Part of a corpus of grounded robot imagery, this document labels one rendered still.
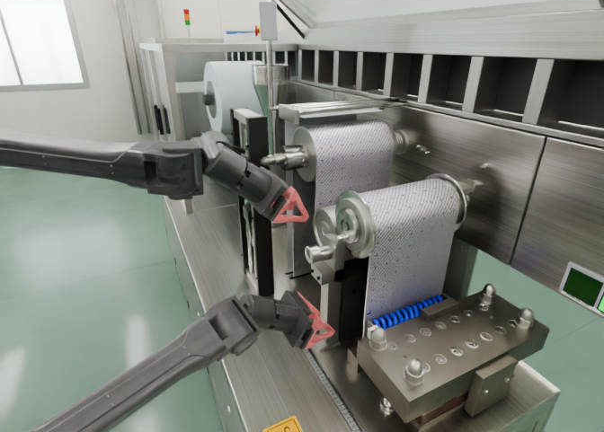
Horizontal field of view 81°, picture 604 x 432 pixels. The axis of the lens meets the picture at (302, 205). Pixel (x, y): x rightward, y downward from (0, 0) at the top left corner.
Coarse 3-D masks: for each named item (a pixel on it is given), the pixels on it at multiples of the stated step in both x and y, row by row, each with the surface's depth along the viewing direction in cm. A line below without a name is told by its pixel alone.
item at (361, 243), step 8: (344, 200) 76; (352, 200) 74; (352, 208) 74; (360, 208) 72; (336, 216) 80; (360, 216) 71; (360, 224) 72; (368, 224) 71; (360, 232) 72; (368, 232) 71; (360, 240) 73; (368, 240) 72; (352, 248) 77; (360, 248) 74
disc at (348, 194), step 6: (342, 192) 78; (348, 192) 76; (354, 192) 74; (342, 198) 78; (354, 198) 74; (360, 198) 72; (336, 204) 81; (360, 204) 72; (366, 204) 71; (366, 210) 71; (366, 216) 71; (372, 216) 70; (372, 222) 70; (372, 228) 70; (372, 234) 70; (372, 240) 71; (366, 246) 73; (372, 246) 71; (354, 252) 78; (360, 252) 76; (366, 252) 74; (360, 258) 76
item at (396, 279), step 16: (432, 240) 80; (448, 240) 83; (384, 256) 75; (400, 256) 77; (416, 256) 80; (432, 256) 82; (448, 256) 85; (368, 272) 75; (384, 272) 77; (400, 272) 79; (416, 272) 82; (432, 272) 85; (368, 288) 77; (384, 288) 79; (400, 288) 82; (416, 288) 84; (432, 288) 87; (368, 304) 79; (384, 304) 81; (400, 304) 84; (368, 320) 81
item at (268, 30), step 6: (264, 6) 101; (270, 6) 101; (276, 6) 101; (264, 12) 101; (270, 12) 101; (276, 12) 102; (264, 18) 102; (270, 18) 102; (276, 18) 102; (264, 24) 103; (270, 24) 103; (276, 24) 103; (258, 30) 106; (264, 30) 103; (270, 30) 103; (276, 30) 104; (264, 36) 104; (270, 36) 104; (276, 36) 104
